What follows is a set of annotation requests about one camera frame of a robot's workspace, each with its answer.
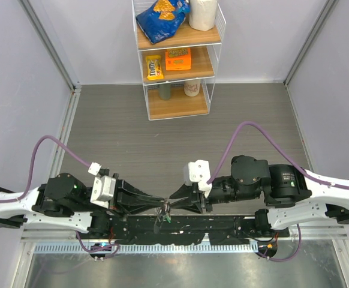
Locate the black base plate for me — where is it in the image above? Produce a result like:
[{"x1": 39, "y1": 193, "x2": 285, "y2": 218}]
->
[{"x1": 76, "y1": 214, "x2": 291, "y2": 245}]

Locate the white wire shelf unit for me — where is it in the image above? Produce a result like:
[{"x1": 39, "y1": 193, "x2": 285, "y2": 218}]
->
[{"x1": 133, "y1": 7, "x2": 226, "y2": 121}]

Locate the orange snack box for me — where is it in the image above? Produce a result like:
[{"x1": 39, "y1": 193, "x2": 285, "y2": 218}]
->
[{"x1": 165, "y1": 47, "x2": 192, "y2": 71}]

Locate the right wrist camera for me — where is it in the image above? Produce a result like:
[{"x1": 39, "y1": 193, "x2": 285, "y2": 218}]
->
[{"x1": 183, "y1": 160, "x2": 212, "y2": 197}]

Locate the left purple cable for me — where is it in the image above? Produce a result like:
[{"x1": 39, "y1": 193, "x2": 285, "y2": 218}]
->
[{"x1": 0, "y1": 135, "x2": 121, "y2": 259}]

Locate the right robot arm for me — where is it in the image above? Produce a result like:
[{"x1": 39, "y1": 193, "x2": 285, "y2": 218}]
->
[{"x1": 170, "y1": 155, "x2": 349, "y2": 236}]

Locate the blue chips bag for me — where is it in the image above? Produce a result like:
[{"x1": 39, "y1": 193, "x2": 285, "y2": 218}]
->
[{"x1": 136, "y1": 1, "x2": 191, "y2": 44}]

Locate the yellow candy bag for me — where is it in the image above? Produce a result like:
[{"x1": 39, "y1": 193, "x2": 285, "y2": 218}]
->
[{"x1": 145, "y1": 55, "x2": 164, "y2": 81}]

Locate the purple cable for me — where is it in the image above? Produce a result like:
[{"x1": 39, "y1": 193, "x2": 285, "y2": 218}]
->
[
  {"x1": 206, "y1": 121, "x2": 349, "y2": 262},
  {"x1": 0, "y1": 135, "x2": 121, "y2": 259}
]

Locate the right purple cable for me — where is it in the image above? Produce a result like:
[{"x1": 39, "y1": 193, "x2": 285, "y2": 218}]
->
[{"x1": 206, "y1": 121, "x2": 349, "y2": 262}]

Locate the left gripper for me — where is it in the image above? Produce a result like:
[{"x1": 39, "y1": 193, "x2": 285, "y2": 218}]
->
[{"x1": 73, "y1": 173, "x2": 167, "y2": 222}]

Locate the grey green can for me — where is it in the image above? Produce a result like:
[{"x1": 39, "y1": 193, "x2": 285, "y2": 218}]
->
[{"x1": 158, "y1": 83, "x2": 171, "y2": 100}]

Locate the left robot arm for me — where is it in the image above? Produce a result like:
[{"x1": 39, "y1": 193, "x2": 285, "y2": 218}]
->
[{"x1": 0, "y1": 173, "x2": 164, "y2": 239}]

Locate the white paper towel roll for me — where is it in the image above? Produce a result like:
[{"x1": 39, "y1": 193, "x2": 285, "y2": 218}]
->
[{"x1": 189, "y1": 0, "x2": 218, "y2": 32}]

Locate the white printed cup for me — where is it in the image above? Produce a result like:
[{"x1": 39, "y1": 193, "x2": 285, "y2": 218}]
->
[{"x1": 184, "y1": 79, "x2": 201, "y2": 97}]

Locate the white slotted cable duct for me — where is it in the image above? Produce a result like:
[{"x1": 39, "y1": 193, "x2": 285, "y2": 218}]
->
[{"x1": 34, "y1": 241, "x2": 258, "y2": 254}]

